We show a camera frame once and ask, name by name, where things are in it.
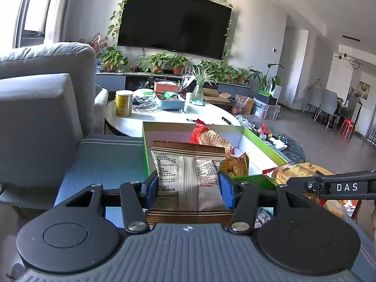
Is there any open cardboard box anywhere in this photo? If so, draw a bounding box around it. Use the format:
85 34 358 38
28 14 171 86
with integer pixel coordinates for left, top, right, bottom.
203 88 231 105

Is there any red rice cracker bag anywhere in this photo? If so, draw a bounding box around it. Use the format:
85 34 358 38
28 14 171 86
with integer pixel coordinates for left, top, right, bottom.
189 119 235 155

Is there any orange box on table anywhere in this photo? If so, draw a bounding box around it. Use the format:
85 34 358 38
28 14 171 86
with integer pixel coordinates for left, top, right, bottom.
154 82 180 93

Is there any brown white snack packet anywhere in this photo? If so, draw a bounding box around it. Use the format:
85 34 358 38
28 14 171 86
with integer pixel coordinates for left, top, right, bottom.
146 141 233 226

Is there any yellow canister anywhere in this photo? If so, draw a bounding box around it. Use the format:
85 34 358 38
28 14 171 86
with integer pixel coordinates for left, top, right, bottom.
115 90 133 117

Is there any blue tray with items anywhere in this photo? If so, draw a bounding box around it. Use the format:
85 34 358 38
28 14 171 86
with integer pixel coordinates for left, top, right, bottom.
154 93 185 111

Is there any grey sofa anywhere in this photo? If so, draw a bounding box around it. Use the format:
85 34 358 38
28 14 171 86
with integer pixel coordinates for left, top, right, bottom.
1 42 97 210

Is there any clear storage bin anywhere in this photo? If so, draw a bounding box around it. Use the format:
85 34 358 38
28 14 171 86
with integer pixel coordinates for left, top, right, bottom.
253 98 280 120

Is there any black wall television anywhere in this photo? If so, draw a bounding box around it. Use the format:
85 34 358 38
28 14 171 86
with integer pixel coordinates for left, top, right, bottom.
117 0 231 59

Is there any blue striped tablecloth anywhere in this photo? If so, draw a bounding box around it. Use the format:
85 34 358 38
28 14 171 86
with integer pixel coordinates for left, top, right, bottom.
54 134 375 281

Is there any glass vase with plant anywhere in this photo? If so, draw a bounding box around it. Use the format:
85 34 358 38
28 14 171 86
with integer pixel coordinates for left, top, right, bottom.
191 66 217 106

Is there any yellow red snack bag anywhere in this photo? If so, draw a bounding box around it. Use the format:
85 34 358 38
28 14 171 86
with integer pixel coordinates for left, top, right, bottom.
220 153 249 178

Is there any green cardboard box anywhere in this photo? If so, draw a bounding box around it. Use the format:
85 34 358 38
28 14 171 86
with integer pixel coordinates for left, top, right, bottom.
142 121 291 176

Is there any clear yellow bread package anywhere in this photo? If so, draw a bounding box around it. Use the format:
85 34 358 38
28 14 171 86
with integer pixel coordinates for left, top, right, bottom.
264 162 332 185

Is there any white round coffee table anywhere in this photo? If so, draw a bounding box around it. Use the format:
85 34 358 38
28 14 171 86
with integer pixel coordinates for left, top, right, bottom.
105 101 240 137

